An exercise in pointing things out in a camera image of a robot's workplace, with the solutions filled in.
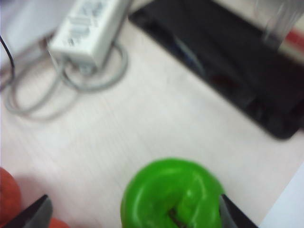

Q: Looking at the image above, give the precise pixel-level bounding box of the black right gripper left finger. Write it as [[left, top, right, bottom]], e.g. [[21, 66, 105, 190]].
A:
[[0, 194, 53, 228]]

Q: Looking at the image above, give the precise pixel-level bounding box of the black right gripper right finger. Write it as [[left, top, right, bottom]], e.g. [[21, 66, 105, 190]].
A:
[[218, 193, 260, 228]]

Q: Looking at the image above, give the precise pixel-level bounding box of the green toy apple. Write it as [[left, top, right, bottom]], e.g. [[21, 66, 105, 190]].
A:
[[120, 157, 225, 228]]

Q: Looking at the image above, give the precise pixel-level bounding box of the white paper sheet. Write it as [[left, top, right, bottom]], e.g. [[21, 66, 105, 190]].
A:
[[258, 163, 304, 228]]

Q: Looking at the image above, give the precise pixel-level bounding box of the white power adapter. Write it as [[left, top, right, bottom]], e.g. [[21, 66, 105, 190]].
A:
[[47, 0, 134, 70]]

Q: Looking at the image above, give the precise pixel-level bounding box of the white adapter cable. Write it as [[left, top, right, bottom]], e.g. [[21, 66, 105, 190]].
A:
[[4, 41, 129, 121]]

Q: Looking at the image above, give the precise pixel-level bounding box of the thin black cable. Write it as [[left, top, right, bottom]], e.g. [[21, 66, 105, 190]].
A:
[[0, 35, 17, 80]]

